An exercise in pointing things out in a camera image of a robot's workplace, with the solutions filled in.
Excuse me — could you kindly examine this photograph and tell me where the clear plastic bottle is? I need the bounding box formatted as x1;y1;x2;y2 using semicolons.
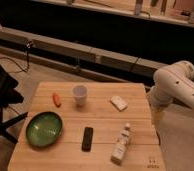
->
110;123;131;165

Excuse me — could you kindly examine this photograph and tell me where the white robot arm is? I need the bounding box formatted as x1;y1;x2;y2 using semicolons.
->
147;61;194;126

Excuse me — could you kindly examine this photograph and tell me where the white rectangular block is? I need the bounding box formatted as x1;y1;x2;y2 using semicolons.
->
110;96;128;111

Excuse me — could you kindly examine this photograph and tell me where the black remote control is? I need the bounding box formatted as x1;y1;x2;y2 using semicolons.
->
82;127;94;152

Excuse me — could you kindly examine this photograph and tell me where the translucent plastic cup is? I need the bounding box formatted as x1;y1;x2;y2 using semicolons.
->
72;85;87;106

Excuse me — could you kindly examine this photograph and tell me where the orange carrot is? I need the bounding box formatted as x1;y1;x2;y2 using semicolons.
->
52;93;61;107

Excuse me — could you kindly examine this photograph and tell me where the green bowl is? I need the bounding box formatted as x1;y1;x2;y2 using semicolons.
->
26;111;63;148

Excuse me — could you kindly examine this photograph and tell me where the black cable on floor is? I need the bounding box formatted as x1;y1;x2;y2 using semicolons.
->
0;39;35;74

